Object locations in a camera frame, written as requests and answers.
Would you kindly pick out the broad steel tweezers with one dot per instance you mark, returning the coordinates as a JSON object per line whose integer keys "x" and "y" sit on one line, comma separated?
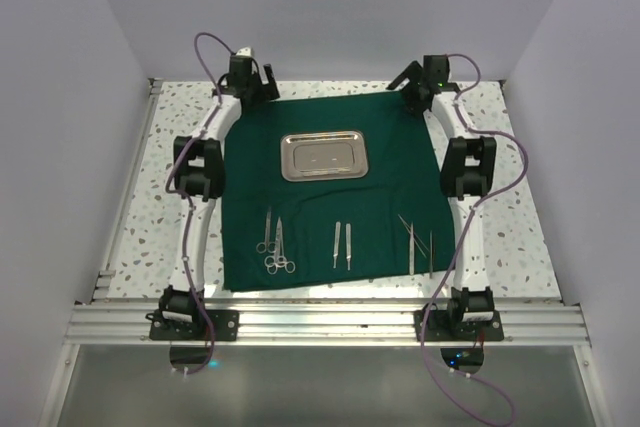
{"x": 411, "y": 251}

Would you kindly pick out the steel ring-handled scissors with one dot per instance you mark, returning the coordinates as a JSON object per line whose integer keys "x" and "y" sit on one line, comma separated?
{"x": 267, "y": 244}
{"x": 276, "y": 259}

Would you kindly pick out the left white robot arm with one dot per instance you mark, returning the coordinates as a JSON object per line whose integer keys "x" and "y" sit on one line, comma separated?
{"x": 198, "y": 177}

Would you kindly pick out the aluminium rail frame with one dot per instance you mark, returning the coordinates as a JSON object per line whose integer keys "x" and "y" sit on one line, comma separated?
{"x": 327, "y": 355}

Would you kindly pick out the thin steel tweezers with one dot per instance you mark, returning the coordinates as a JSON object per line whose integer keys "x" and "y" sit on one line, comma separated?
{"x": 418, "y": 243}

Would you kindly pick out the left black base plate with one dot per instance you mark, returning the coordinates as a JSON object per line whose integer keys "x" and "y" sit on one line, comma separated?
{"x": 220, "y": 325}

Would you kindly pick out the steel forceps with ring handles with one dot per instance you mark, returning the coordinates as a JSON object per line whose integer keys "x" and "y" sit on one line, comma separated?
{"x": 290, "y": 266}

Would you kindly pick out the steel scalpel handle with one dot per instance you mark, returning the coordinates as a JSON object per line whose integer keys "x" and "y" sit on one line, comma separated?
{"x": 348, "y": 242}
{"x": 336, "y": 243}

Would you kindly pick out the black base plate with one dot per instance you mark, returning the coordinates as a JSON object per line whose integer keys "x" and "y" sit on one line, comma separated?
{"x": 220, "y": 325}
{"x": 440, "y": 328}

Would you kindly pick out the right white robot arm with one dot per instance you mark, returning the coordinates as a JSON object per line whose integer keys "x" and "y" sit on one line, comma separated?
{"x": 466, "y": 177}

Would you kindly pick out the green surgical cloth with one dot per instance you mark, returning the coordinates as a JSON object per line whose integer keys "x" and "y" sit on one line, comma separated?
{"x": 403, "y": 179}

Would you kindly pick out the stainless steel instrument tray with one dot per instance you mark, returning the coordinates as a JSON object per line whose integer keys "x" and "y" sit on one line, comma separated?
{"x": 323, "y": 156}

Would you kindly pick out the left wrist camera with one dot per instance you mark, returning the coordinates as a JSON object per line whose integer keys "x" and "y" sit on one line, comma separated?
{"x": 246, "y": 52}

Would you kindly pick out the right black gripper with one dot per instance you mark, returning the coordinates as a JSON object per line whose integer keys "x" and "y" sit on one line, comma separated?
{"x": 413, "y": 74}

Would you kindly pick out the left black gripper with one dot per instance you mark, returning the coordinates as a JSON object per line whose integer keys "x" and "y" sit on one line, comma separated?
{"x": 266, "y": 92}

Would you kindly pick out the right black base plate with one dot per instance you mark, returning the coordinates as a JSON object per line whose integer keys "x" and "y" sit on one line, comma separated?
{"x": 440, "y": 328}

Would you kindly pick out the dark steel tweezers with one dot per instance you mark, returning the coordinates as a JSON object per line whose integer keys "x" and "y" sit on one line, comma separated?
{"x": 431, "y": 255}

